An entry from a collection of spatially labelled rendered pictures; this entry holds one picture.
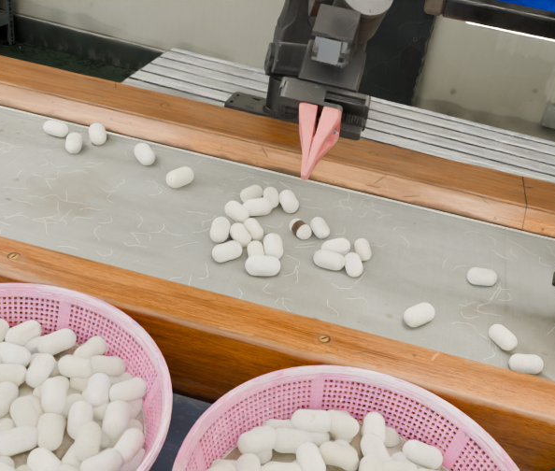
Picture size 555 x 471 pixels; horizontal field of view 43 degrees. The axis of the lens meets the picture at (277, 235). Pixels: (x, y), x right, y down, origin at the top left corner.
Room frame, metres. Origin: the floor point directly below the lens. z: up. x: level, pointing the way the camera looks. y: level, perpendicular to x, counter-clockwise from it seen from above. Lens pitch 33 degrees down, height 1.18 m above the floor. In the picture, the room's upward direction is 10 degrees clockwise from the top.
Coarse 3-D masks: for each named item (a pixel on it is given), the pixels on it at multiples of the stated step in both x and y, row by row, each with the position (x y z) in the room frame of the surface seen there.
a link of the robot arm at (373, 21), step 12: (312, 0) 0.85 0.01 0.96; (324, 0) 0.83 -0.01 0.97; (336, 0) 0.77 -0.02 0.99; (348, 0) 0.75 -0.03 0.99; (360, 0) 0.75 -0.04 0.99; (372, 0) 0.75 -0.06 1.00; (384, 0) 0.76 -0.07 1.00; (312, 12) 0.85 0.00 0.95; (372, 12) 0.74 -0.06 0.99; (384, 12) 0.75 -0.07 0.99; (360, 24) 0.75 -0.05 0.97; (372, 24) 0.76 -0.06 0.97; (360, 36) 0.77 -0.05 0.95
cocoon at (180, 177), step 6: (180, 168) 0.75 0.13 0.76; (186, 168) 0.75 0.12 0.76; (168, 174) 0.74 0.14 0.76; (174, 174) 0.73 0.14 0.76; (180, 174) 0.74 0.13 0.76; (186, 174) 0.74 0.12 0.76; (192, 174) 0.75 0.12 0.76; (168, 180) 0.73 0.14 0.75; (174, 180) 0.73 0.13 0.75; (180, 180) 0.73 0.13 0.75; (186, 180) 0.74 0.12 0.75; (174, 186) 0.73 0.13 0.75; (180, 186) 0.74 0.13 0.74
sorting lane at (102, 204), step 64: (0, 128) 0.81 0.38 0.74; (0, 192) 0.66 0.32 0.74; (64, 192) 0.69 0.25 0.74; (128, 192) 0.71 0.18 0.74; (192, 192) 0.74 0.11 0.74; (320, 192) 0.79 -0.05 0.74; (128, 256) 0.58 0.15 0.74; (192, 256) 0.60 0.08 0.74; (384, 256) 0.67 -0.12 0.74; (448, 256) 0.69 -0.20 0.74; (512, 256) 0.71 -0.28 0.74; (320, 320) 0.54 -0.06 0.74; (384, 320) 0.55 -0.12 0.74; (448, 320) 0.57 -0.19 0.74; (512, 320) 0.59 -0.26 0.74
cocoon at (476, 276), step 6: (474, 270) 0.64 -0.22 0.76; (480, 270) 0.64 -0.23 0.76; (486, 270) 0.65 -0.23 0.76; (492, 270) 0.65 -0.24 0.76; (468, 276) 0.64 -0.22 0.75; (474, 276) 0.64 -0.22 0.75; (480, 276) 0.64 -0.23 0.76; (486, 276) 0.64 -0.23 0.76; (492, 276) 0.64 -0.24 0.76; (474, 282) 0.64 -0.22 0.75; (480, 282) 0.64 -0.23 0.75; (486, 282) 0.64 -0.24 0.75; (492, 282) 0.64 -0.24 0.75
